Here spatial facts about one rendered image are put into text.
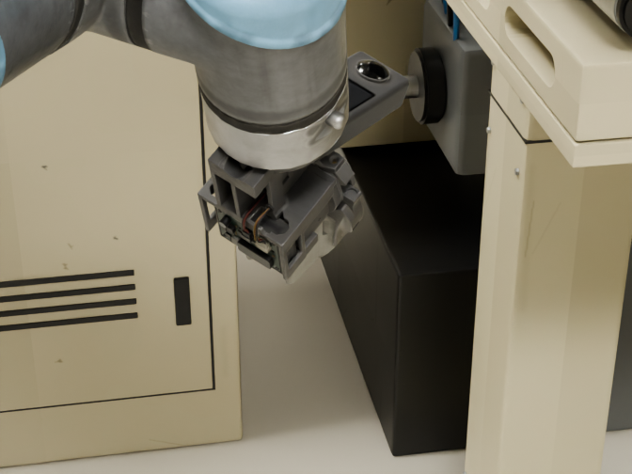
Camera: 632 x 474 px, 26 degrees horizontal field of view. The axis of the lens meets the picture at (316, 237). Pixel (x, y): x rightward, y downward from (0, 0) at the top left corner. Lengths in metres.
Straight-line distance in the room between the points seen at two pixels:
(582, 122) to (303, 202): 0.20
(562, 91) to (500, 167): 0.50
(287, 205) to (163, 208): 0.85
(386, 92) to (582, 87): 0.13
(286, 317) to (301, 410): 0.25
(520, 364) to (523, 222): 0.18
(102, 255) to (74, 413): 0.25
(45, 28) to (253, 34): 0.11
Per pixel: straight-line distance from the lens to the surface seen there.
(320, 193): 0.90
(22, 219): 1.74
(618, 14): 0.94
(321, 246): 1.01
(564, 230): 1.45
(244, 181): 0.84
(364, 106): 0.92
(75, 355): 1.85
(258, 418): 2.01
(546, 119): 1.02
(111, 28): 0.78
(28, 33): 0.69
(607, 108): 0.96
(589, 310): 1.52
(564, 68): 0.98
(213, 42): 0.74
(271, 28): 0.72
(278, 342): 2.17
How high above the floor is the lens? 1.22
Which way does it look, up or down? 30 degrees down
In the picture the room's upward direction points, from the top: straight up
